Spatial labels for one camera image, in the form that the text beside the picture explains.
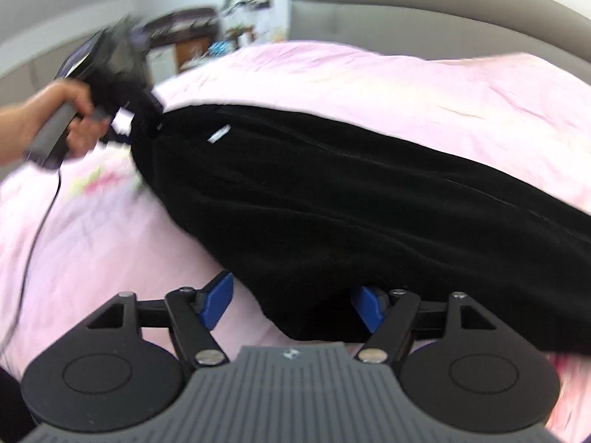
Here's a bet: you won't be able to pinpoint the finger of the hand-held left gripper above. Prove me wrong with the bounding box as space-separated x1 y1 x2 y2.
136 87 168 131

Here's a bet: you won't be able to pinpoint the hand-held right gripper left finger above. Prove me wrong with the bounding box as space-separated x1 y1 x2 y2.
85 271 234 370

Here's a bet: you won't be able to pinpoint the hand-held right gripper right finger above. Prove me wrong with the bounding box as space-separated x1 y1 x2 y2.
350 286 499 365

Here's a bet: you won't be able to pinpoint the black pants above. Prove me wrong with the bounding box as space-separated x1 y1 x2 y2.
130 104 591 356

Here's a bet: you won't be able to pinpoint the person's left forearm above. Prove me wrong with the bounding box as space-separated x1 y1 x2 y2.
0 99 33 164

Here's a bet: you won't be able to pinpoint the person's left hand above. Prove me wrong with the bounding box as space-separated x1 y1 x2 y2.
21 80 112 158

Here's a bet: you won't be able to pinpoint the white small cabinet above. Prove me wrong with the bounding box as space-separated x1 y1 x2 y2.
147 47 177 87

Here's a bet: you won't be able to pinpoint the grey wardrobe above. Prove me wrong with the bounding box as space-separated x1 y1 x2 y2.
0 32 98 100

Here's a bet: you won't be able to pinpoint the purple suitcase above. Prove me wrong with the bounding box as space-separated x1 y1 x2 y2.
148 7 219 35

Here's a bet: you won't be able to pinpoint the pink bed blanket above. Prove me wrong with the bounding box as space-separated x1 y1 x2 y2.
0 41 591 430

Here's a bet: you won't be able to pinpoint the grey upholstered headboard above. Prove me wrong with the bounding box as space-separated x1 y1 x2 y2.
288 0 591 63

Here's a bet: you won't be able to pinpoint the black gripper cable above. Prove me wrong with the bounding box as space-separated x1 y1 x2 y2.
0 166 63 356

